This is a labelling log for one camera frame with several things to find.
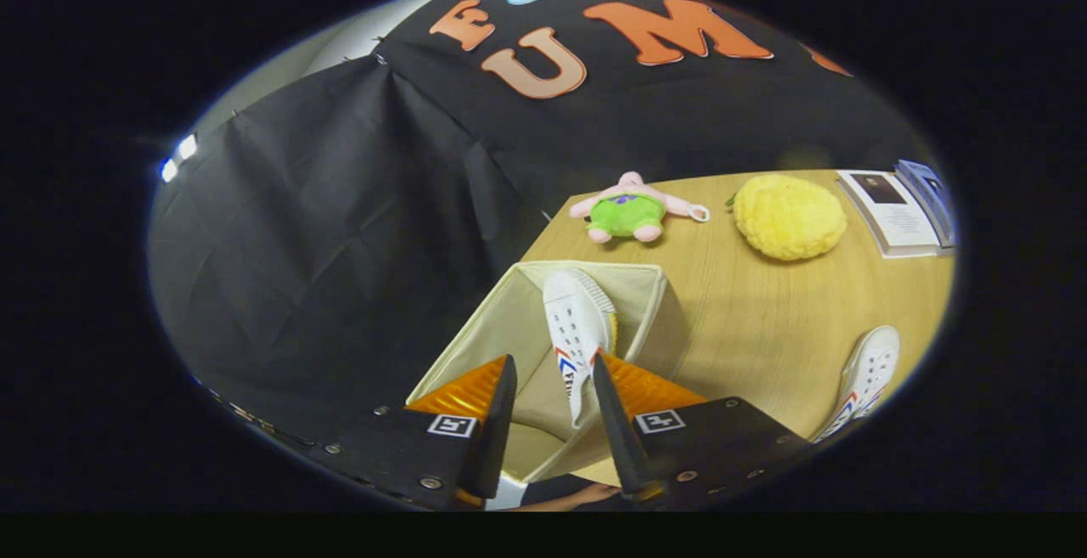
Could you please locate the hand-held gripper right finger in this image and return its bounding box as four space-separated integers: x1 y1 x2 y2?
591 352 814 510

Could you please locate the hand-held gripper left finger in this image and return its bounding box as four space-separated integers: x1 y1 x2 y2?
307 354 519 511

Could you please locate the beige fabric storage box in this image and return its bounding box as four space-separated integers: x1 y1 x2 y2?
405 259 690 487

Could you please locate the white striped canvas shoe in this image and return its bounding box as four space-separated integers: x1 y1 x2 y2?
811 325 901 444
542 268 618 430

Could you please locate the pink and green plush toy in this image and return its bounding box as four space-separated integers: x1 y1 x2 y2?
567 171 711 245

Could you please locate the black backdrop cloth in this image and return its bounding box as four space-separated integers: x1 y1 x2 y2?
149 0 935 491

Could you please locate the yellow plush ball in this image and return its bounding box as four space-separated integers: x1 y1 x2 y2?
732 173 848 262

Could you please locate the white booklet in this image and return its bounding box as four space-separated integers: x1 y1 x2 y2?
836 169 945 259

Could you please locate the blue book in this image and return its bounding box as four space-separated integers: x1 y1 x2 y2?
896 159 959 246

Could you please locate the ceiling light panel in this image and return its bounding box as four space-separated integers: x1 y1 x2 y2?
160 133 198 183

